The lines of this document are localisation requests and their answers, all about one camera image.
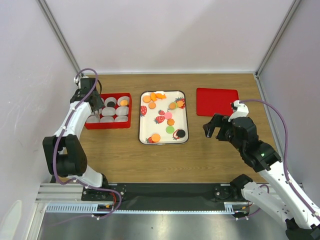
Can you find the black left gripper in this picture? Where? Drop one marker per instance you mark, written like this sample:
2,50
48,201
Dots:
99,102

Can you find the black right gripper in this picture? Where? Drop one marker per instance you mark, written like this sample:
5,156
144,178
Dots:
218,120

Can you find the black round cookie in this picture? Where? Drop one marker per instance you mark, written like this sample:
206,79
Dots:
180,133
110,104

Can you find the orange round cookie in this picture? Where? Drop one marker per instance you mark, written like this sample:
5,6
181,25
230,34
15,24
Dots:
124,102
152,105
155,138
146,99

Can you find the orange scalloped cookie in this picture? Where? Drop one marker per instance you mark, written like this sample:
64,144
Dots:
170,122

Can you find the green round cookie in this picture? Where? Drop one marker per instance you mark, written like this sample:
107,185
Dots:
175,103
170,129

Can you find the pink round cookie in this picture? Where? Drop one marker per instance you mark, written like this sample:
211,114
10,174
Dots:
168,115

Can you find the metal tongs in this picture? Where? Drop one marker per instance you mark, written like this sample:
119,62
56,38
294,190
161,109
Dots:
97,114

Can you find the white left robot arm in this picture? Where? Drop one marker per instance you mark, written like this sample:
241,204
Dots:
65,157

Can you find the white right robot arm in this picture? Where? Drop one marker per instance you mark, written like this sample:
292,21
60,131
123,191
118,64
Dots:
293,209

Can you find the red box lid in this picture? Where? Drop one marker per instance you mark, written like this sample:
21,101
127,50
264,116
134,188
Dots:
210,101

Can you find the red compartment cookie box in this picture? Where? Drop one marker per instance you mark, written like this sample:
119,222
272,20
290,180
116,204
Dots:
117,117

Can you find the white strawberry print tray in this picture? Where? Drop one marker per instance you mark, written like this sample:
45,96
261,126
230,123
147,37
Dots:
152,121

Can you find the orange flower cookie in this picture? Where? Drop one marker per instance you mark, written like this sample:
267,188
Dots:
153,96

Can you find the orange fish shaped cookie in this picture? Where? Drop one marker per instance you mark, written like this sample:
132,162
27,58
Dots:
160,96

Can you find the white slotted cable duct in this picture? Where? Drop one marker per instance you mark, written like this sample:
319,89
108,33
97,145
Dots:
92,208

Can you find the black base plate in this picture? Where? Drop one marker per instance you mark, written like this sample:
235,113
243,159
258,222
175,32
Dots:
175,196

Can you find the aluminium frame rail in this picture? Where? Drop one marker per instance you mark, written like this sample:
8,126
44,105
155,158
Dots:
56,193

